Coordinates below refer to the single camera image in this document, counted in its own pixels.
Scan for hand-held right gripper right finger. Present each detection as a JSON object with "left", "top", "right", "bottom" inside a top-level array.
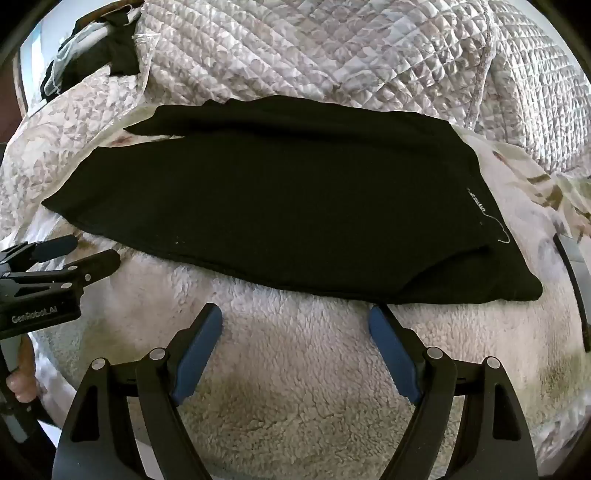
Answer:
[{"left": 368, "top": 304, "right": 541, "bottom": 480}]

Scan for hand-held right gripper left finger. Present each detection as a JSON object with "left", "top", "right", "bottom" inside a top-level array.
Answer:
[{"left": 53, "top": 302, "right": 223, "bottom": 480}]

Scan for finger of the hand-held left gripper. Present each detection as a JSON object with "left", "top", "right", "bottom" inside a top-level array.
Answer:
[
  {"left": 0, "top": 234, "right": 78, "bottom": 267},
  {"left": 28, "top": 249, "right": 122, "bottom": 291}
]

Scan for black pants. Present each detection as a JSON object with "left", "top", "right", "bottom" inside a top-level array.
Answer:
[{"left": 41, "top": 96, "right": 544, "bottom": 305}]

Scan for person's left hand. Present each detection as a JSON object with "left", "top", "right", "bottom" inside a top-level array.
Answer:
[{"left": 8, "top": 344, "right": 38, "bottom": 403}]

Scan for white fleece floral blanket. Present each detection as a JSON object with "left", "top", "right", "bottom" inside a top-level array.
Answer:
[{"left": 0, "top": 104, "right": 591, "bottom": 480}]

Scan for pile of dark clothes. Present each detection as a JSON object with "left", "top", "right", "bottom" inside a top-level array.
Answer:
[{"left": 39, "top": 7, "right": 141, "bottom": 100}]

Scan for quilted floral bedspread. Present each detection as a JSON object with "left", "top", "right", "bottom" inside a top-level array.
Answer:
[{"left": 0, "top": 0, "right": 591, "bottom": 241}]

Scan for black and grey strap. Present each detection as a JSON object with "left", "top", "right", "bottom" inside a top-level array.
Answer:
[{"left": 553, "top": 234, "right": 591, "bottom": 352}]

